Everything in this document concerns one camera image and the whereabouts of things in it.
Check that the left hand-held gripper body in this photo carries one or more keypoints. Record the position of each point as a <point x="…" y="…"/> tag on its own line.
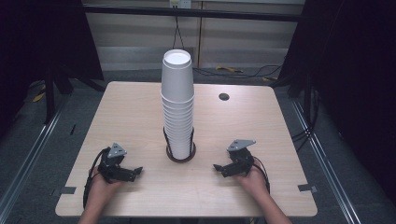
<point x="112" y="168"/>

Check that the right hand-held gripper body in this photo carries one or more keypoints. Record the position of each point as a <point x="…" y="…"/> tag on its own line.
<point x="242" y="161"/>

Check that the stack of white cups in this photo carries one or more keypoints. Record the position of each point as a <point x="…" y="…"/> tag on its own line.
<point x="178" y="130"/>

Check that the person's left hand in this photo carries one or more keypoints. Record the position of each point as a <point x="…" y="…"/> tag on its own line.
<point x="101" y="188"/>

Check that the person's right hand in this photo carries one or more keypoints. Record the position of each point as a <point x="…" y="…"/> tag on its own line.
<point x="256" y="182"/>

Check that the grey tape strip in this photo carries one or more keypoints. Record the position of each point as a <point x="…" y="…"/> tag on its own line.
<point x="307" y="188"/>
<point x="67" y="190"/>

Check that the small black tape strip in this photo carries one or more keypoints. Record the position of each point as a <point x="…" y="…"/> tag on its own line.
<point x="73" y="129"/>

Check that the round black table grommet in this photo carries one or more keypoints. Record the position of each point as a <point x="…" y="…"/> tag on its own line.
<point x="223" y="96"/>

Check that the yellow tool on floor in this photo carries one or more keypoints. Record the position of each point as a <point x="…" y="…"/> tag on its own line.
<point x="229" y="68"/>

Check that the yellow tape piece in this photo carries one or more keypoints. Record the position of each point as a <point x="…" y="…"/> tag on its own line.
<point x="39" y="97"/>

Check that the black curtain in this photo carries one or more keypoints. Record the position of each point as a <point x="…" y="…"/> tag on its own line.
<point x="351" y="77"/>
<point x="40" y="37"/>

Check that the black horizontal bar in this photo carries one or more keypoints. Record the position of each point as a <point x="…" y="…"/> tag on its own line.
<point x="218" y="14"/>

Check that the metal floor rail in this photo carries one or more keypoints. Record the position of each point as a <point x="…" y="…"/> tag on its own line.
<point x="28" y="158"/>
<point x="327" y="168"/>

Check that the white wall socket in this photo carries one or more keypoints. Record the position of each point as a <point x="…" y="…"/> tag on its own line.
<point x="180" y="3"/>

